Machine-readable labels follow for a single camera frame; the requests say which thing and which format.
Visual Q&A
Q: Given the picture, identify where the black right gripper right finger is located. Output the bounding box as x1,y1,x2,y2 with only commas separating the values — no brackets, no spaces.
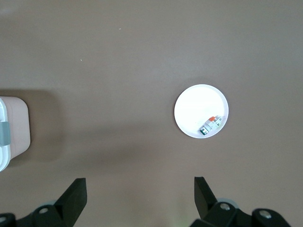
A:
189,176,293,227

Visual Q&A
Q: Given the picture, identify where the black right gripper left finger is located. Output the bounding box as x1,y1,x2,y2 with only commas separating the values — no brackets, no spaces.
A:
0,178,88,227

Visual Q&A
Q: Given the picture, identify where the pale round plate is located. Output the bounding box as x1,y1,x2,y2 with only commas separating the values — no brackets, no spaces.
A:
174,84,230,139

